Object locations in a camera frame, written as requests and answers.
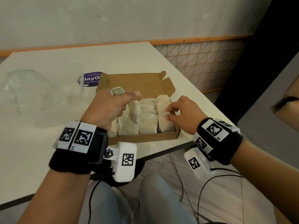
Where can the person's left hand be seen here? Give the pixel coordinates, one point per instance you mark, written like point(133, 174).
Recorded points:
point(102, 109)

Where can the person's right hand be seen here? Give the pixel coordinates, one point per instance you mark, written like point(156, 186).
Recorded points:
point(189, 116)

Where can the bunch of tea bags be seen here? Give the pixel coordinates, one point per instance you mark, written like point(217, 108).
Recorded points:
point(118, 91)

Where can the rows of packed tea bags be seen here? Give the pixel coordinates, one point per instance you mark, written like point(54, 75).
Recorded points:
point(144, 123)

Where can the brown paper box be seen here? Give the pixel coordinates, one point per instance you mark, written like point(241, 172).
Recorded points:
point(140, 83)

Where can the clear plastic container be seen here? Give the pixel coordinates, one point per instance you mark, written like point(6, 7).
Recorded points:
point(30, 90)

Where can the person's right forearm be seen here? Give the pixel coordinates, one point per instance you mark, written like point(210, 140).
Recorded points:
point(268, 179)

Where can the person's left forearm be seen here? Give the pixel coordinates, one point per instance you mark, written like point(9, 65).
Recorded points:
point(53, 198)

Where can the round purple sticker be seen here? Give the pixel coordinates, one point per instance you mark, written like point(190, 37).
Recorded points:
point(91, 83)

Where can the black marker wristband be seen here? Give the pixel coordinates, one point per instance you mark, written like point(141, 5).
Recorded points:
point(231, 146)
point(65, 163)

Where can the orange lattice fence panel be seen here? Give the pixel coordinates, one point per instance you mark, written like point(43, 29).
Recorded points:
point(205, 65)

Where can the grey trousers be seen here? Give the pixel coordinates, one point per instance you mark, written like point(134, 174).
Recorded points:
point(158, 200)

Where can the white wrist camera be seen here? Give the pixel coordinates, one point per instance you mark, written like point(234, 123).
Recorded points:
point(201, 172)
point(123, 174)

